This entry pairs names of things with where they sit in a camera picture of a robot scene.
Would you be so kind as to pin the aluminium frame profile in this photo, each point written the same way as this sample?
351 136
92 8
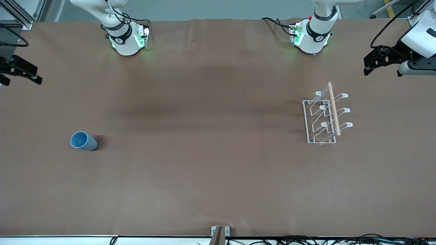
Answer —
411 22
25 23

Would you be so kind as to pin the brown table cover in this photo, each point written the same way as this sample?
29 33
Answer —
218 160

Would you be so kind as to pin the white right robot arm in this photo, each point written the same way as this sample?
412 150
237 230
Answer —
126 44

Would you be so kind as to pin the blue plastic cup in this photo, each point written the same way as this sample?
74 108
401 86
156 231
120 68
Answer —
87 143

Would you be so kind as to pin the grey floor pipe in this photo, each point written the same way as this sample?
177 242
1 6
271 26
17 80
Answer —
374 15

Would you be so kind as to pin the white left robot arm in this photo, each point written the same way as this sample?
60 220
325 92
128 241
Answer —
315 41

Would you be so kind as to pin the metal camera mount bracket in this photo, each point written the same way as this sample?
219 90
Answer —
227 232

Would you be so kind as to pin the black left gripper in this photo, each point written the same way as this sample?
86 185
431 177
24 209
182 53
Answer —
397 53

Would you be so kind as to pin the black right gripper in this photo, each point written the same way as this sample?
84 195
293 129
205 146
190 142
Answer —
6 65

